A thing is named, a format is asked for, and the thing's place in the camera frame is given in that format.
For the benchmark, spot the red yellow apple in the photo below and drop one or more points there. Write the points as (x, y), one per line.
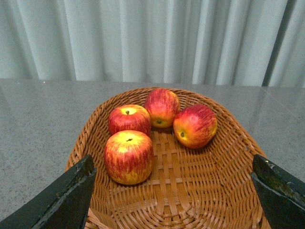
(128, 157)

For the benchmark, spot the red apple back middle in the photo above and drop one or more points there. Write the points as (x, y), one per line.
(162, 105)

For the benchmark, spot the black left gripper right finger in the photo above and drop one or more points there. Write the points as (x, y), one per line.
(281, 195)

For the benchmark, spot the brown wicker basket left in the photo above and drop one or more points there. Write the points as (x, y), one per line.
(206, 188)

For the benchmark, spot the grey pleated curtain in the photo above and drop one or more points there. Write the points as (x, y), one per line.
(222, 42)

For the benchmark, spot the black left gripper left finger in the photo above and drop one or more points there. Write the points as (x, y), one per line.
(64, 204)

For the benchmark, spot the red apple right tilted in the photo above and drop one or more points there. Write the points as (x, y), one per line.
(195, 126)

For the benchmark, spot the red apple back left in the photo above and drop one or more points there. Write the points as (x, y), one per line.
(129, 117)

